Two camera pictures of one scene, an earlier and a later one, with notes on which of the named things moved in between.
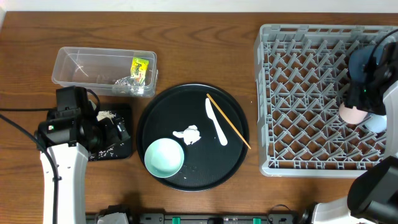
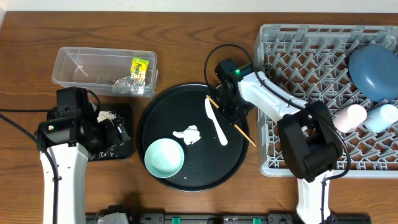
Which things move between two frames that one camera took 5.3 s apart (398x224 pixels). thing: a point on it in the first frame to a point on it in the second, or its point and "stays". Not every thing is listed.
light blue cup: [376, 123] stays
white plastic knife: [211, 114] stays
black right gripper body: [366, 98] to [236, 109]
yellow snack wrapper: [138, 69] stays
